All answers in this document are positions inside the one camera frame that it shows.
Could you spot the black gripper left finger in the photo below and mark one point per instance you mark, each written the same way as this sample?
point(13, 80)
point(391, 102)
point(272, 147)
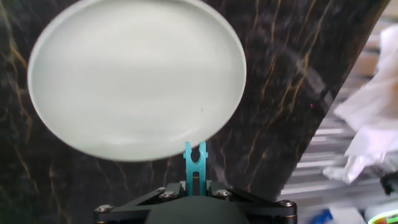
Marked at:
point(168, 194)

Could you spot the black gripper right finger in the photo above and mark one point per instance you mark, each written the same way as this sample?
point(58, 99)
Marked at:
point(224, 193)

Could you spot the teal plastic clothespin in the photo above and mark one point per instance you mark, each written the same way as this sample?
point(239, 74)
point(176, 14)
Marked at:
point(189, 168)

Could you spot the blue white tissue pack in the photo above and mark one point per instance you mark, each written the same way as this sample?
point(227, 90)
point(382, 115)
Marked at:
point(320, 217)

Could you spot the pale green round plate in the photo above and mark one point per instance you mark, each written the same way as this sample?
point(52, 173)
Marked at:
point(133, 77)

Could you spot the crumpled white tissue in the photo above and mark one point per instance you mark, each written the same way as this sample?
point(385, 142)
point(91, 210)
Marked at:
point(357, 168)

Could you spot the black marble pattern mat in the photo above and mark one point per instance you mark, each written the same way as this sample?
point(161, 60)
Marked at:
point(280, 62)

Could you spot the flat white paper napkin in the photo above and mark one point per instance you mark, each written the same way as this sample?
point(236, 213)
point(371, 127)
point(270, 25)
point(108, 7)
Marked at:
point(379, 93)

